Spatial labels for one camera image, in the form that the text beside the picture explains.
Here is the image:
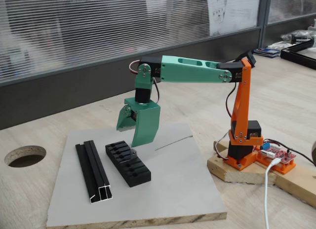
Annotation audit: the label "red white black servo wire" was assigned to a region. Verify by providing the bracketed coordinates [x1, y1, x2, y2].
[213, 131, 231, 161]

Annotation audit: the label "red controller board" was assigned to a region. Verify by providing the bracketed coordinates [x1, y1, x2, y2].
[258, 140, 297, 164]

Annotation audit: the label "long wooden beam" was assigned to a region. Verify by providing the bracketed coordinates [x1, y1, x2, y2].
[271, 161, 316, 207]

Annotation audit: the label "small metal bracket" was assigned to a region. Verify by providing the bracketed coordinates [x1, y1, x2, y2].
[120, 148, 138, 164]

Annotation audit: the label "printed paper on window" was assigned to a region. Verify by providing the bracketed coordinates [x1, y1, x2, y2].
[206, 0, 262, 38]

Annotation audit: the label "white USB cable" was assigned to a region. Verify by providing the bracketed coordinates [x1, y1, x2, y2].
[263, 157, 281, 229]

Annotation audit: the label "white paper sheets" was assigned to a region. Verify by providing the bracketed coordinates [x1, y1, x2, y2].
[268, 40, 294, 50]

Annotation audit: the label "grey plywood board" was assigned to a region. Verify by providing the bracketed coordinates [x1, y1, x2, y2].
[45, 122, 228, 228]

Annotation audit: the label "black rectangular frame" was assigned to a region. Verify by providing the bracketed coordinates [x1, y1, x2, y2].
[280, 38, 316, 71]

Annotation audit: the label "clear plastic bag of parts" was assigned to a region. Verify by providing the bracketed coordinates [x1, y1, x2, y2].
[280, 29, 316, 45]

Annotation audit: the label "black aluminium profile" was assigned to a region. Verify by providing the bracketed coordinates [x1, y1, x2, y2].
[75, 139, 114, 204]

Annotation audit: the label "black slotted holder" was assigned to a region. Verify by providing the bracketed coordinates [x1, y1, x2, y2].
[105, 140, 152, 188]

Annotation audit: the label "black power cable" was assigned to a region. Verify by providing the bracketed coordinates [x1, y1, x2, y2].
[265, 139, 316, 165]

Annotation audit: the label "stack of blue cards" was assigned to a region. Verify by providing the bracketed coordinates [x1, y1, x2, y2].
[253, 47, 281, 58]

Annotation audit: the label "orange controller board mount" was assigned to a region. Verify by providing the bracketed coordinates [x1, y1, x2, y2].
[256, 152, 297, 175]

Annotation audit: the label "wooden block with screw holes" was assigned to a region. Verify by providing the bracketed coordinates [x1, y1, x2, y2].
[207, 139, 230, 182]

